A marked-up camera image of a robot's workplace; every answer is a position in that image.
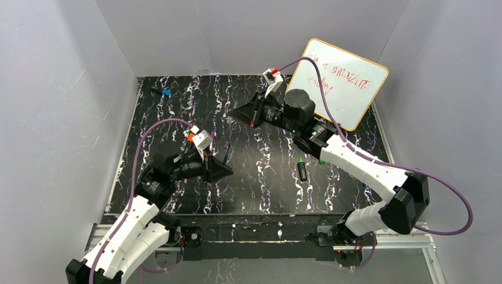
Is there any green tipped black highlighter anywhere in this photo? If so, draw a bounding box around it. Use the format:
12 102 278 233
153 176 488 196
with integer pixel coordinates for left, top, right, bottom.
297 158 308 182

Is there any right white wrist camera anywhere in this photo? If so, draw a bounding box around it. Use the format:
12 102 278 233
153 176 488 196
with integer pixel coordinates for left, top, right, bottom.
262 67 284 97

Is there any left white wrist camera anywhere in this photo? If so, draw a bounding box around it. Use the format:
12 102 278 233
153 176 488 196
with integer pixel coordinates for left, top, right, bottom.
189 125 213 161

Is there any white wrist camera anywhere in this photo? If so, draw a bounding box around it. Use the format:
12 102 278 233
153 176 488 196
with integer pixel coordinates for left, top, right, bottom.
189 125 213 161
262 67 284 97

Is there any black ballpoint pen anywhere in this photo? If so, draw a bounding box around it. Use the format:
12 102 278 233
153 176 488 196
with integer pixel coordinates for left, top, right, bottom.
223 144 231 164

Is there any orange black highlighter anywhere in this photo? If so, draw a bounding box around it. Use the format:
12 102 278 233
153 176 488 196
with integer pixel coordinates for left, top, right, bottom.
186 133 195 147

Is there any yellow framed whiteboard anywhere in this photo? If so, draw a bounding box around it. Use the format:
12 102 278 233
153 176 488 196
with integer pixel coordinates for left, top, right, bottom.
287 38 389 131

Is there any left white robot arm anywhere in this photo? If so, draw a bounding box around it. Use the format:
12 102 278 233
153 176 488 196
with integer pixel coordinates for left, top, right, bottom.
66 149 233 283

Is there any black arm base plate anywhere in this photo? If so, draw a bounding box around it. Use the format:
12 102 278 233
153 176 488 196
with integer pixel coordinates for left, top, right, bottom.
158 214 375 265

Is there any blue capped black marker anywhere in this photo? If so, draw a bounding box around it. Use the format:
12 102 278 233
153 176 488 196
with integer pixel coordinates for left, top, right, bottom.
151 87 171 96

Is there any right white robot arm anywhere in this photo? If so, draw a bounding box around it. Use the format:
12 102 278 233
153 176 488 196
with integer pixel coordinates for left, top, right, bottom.
228 89 429 243

